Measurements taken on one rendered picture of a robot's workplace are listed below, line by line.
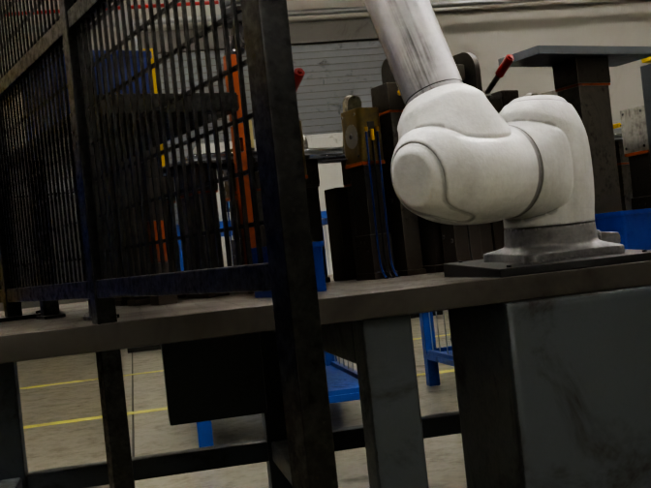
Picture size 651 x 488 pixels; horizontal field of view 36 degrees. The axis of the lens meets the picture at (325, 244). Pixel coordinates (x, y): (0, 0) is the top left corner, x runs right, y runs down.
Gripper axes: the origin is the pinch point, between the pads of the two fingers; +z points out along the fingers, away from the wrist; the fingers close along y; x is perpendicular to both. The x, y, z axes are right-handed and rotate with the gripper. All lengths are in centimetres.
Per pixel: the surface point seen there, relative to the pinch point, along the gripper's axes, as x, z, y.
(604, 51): -71, -2, -40
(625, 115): -102, 8, -14
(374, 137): -17.8, 13.5, -23.7
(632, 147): -102, 17, -15
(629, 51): -78, -2, -40
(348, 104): -16.0, 4.9, -17.3
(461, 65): -41.7, -2.0, -25.3
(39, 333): 65, 45, -61
